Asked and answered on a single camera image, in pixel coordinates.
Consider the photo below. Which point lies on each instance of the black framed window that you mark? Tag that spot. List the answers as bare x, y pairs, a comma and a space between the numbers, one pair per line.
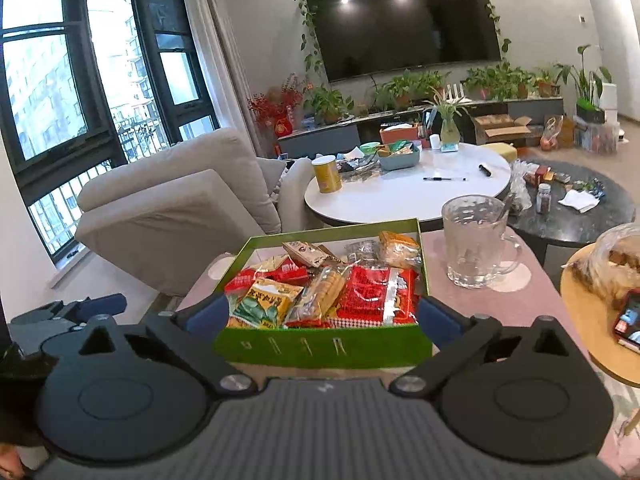
40, 85

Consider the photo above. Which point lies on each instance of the dark round table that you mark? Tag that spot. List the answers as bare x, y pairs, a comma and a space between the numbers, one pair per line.
565, 226

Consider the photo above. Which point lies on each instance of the trailing vine plant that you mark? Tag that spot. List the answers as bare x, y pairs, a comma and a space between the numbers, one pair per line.
312, 60

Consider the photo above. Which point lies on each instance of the person's left hand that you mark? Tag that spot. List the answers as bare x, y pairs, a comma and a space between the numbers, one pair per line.
10, 462

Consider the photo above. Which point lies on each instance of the beige armchair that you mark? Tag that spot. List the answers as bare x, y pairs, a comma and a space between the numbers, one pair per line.
175, 210

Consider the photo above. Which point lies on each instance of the brown cardboard box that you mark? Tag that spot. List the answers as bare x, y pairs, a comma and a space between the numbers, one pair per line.
500, 130

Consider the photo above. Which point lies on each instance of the clear dark snack packet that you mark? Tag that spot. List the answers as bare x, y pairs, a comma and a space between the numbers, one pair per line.
362, 251

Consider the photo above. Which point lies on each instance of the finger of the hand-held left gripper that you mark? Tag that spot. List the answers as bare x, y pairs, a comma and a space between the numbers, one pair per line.
106, 304

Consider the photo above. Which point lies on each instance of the white picket holder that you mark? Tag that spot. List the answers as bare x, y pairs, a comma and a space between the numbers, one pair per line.
455, 91

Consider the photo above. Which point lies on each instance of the black marker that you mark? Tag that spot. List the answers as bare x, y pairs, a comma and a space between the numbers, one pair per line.
485, 170

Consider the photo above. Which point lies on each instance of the white curtain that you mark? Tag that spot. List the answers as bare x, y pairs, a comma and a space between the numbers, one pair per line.
225, 60

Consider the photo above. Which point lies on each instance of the glass spice jar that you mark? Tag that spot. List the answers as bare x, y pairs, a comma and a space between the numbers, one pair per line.
543, 200

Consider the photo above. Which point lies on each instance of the glass mug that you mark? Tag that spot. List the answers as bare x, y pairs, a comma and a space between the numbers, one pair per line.
472, 245

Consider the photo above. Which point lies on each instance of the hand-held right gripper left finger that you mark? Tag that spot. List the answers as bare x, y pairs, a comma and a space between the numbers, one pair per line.
207, 312

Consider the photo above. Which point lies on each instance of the round wooden side table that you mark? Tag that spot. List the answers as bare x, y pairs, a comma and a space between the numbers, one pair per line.
585, 320

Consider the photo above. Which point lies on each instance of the red flower plant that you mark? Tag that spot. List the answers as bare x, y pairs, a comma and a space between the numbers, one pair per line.
285, 122

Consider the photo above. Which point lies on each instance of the grey tray of items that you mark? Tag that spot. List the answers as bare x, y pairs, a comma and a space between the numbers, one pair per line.
400, 160

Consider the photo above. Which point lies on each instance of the clear storage boxes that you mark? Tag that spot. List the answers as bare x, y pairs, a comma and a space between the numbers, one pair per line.
595, 137

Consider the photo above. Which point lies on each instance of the long red snack packet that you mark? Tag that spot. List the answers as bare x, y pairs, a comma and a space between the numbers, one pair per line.
272, 274

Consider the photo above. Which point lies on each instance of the clear plastic bag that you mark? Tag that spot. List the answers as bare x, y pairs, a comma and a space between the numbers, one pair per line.
520, 190

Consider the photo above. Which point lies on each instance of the green printed snack packet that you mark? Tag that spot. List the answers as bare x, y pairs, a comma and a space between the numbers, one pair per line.
260, 305

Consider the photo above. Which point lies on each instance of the red snack box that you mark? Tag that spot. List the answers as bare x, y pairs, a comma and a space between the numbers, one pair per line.
539, 175

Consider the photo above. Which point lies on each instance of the plastic bag of food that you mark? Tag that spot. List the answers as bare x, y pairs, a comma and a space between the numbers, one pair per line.
610, 265

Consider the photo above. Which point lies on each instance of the grey television cabinet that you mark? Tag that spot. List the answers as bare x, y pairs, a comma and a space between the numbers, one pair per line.
325, 142

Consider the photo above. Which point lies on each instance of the orange box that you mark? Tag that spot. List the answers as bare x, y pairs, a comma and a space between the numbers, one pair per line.
400, 135

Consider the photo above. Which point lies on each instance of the floral rug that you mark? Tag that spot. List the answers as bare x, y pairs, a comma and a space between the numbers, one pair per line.
625, 405

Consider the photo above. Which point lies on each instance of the green cardboard box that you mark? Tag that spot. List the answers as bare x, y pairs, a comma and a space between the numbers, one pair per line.
300, 347

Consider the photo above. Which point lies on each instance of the pile of dark packets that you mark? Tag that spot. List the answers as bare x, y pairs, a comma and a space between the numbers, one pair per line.
357, 165

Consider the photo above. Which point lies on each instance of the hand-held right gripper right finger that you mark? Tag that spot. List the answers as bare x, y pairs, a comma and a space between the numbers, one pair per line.
439, 317

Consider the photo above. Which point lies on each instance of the white tissue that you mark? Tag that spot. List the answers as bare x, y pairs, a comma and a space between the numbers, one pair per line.
577, 200

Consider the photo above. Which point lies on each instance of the wall television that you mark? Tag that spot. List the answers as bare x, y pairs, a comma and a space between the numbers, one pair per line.
405, 25

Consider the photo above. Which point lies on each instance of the brown snack packet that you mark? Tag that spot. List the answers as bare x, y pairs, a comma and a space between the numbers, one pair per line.
305, 252

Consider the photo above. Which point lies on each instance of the glass vase with plant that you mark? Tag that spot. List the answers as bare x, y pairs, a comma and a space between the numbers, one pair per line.
449, 132

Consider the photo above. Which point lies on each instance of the white round table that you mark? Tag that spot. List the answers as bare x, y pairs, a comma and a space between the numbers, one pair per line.
410, 197

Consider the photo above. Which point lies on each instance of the white air purifier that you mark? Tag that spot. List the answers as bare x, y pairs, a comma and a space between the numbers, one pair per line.
609, 102

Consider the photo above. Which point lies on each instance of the pile of snack packets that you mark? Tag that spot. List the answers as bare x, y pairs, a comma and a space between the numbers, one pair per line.
370, 295

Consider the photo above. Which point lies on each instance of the clear bread packet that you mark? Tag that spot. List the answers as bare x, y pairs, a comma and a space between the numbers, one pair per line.
400, 249

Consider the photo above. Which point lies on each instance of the smartphone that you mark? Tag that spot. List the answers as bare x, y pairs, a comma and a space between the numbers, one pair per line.
630, 322

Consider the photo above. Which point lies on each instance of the small potted plant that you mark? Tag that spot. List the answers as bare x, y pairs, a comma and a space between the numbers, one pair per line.
545, 84

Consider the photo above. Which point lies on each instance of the tall leafy plant black pot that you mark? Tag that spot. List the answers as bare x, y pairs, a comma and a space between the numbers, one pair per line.
582, 87

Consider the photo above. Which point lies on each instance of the yellow can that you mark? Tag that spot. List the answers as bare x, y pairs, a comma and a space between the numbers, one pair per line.
327, 176

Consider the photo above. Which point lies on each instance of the small white bottle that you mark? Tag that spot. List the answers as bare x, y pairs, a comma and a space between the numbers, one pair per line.
435, 141

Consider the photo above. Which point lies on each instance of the potted green plant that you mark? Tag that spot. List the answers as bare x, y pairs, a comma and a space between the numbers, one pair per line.
407, 87
492, 80
327, 102

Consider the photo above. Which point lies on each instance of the clear biscuit packet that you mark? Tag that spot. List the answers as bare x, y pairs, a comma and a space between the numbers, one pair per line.
317, 292

